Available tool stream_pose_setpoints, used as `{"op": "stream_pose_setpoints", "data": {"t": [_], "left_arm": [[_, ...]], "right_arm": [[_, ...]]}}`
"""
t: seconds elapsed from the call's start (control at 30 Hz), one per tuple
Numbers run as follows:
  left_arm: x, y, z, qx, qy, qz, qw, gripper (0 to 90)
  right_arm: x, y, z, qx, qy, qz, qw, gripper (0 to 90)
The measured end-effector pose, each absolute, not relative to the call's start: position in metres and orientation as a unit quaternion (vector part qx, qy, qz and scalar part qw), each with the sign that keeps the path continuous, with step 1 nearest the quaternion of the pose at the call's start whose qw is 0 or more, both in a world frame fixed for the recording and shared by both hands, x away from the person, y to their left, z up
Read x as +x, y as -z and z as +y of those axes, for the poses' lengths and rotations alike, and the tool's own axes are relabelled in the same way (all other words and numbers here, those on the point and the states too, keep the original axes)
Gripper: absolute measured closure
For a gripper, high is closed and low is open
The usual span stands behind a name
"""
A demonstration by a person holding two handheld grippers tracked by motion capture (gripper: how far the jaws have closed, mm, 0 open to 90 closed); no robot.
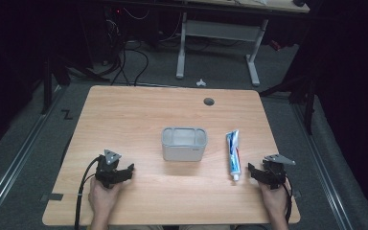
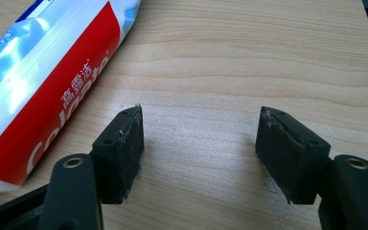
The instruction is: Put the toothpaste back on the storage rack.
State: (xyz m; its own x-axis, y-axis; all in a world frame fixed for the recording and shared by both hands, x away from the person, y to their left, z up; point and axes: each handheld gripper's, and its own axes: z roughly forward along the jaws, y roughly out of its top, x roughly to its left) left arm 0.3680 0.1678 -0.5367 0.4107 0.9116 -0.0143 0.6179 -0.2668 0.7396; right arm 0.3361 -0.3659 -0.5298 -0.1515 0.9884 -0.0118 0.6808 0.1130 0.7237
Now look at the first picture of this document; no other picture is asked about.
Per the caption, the black metal stand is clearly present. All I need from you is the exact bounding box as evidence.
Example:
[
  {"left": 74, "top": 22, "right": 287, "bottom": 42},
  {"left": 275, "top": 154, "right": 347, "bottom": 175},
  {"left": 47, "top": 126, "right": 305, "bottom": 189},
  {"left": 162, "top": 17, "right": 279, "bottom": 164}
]
[
  {"left": 40, "top": 57, "right": 72, "bottom": 115},
  {"left": 258, "top": 75, "right": 318, "bottom": 136}
]

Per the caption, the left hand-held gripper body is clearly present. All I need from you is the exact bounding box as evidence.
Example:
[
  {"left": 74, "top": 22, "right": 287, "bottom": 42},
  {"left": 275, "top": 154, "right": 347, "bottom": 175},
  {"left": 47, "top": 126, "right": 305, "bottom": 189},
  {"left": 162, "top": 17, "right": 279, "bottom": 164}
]
[{"left": 94, "top": 149, "right": 123, "bottom": 189}]

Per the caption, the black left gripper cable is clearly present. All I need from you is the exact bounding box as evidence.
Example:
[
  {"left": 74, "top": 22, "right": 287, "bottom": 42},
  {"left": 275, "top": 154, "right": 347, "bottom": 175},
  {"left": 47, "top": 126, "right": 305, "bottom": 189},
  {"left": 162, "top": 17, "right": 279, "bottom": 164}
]
[{"left": 74, "top": 155, "right": 104, "bottom": 230}]

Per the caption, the person's left hand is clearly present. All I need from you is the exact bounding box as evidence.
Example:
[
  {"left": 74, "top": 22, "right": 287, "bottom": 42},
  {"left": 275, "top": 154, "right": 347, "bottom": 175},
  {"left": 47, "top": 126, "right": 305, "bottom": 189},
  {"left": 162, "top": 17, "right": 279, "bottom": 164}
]
[{"left": 87, "top": 176, "right": 124, "bottom": 222}]

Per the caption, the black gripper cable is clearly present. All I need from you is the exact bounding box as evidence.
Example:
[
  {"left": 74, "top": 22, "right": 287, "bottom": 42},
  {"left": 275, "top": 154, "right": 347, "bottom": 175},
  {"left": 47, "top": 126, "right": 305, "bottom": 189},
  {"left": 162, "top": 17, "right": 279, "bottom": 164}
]
[
  {"left": 280, "top": 174, "right": 294, "bottom": 224},
  {"left": 74, "top": 155, "right": 104, "bottom": 230}
]

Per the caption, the person's right hand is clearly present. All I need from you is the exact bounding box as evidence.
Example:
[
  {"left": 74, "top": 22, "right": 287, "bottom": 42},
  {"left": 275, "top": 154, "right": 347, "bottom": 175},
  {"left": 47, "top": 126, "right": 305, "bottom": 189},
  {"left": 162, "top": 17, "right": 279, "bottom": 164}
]
[{"left": 258, "top": 180, "right": 290, "bottom": 222}]

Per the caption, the white metal frame desk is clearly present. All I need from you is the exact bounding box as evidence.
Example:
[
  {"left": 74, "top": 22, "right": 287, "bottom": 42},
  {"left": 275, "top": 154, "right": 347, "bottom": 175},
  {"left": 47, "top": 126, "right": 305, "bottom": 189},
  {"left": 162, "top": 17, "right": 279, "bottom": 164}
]
[{"left": 175, "top": 0, "right": 311, "bottom": 87}]

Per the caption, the black floor cable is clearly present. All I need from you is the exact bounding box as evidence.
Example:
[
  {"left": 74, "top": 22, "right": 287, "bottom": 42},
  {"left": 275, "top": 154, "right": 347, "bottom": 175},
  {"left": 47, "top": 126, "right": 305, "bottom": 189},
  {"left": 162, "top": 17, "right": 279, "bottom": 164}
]
[
  {"left": 109, "top": 47, "right": 127, "bottom": 86},
  {"left": 126, "top": 47, "right": 150, "bottom": 87}
]

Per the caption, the blue white toothpaste tube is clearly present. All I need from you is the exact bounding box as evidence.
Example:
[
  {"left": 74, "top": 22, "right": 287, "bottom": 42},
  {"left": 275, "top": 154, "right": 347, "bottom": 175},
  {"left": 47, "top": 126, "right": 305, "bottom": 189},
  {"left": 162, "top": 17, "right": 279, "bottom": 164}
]
[{"left": 225, "top": 128, "right": 242, "bottom": 182}]

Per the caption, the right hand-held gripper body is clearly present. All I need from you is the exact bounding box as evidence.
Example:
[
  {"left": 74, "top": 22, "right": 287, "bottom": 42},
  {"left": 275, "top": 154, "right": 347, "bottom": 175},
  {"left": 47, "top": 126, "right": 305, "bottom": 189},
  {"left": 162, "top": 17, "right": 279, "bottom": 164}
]
[{"left": 259, "top": 154, "right": 296, "bottom": 190}]

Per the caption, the grey plastic holder box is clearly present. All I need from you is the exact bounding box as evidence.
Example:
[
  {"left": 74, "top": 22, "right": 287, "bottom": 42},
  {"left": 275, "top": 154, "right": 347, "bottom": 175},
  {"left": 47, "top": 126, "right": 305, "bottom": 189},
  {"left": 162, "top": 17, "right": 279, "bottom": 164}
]
[{"left": 161, "top": 126, "right": 209, "bottom": 163}]

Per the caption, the small red item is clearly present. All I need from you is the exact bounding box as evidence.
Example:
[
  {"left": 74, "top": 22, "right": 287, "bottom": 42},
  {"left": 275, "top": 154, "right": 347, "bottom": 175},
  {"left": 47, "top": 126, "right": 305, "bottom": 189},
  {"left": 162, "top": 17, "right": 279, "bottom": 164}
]
[{"left": 269, "top": 39, "right": 283, "bottom": 52}]

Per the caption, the metal floor rail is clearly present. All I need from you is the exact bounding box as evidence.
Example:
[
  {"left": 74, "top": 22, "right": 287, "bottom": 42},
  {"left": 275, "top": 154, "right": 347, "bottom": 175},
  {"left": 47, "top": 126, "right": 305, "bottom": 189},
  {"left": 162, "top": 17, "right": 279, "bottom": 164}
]
[
  {"left": 291, "top": 103, "right": 355, "bottom": 230},
  {"left": 0, "top": 85, "right": 62, "bottom": 222}
]

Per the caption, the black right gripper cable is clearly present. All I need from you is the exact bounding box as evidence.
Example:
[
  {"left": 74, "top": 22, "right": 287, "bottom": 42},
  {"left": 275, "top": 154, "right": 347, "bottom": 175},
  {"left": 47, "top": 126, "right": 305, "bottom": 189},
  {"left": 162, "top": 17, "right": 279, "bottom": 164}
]
[{"left": 280, "top": 174, "right": 294, "bottom": 224}]

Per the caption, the black tape strip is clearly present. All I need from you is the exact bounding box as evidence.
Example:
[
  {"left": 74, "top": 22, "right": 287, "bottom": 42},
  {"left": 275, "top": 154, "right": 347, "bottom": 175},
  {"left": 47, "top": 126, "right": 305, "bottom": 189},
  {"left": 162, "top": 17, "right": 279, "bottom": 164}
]
[{"left": 39, "top": 193, "right": 64, "bottom": 202}]

